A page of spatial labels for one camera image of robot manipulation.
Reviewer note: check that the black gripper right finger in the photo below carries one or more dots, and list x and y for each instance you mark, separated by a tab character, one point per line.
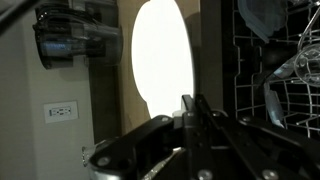
253	146

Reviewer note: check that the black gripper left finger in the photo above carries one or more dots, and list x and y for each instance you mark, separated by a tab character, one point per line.
146	143

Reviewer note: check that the white dinner plate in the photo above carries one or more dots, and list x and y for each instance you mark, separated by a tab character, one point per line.
161	56

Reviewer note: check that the pale blue plastic container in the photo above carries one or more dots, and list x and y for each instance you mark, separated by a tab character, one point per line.
275	105

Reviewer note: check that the clear drinking glass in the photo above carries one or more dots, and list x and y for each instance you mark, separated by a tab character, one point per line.
308	65

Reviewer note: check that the clear lid with blue rim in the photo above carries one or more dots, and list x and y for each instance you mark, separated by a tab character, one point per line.
261	16

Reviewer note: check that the white wall outlet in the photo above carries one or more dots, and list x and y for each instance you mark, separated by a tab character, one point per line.
61	111

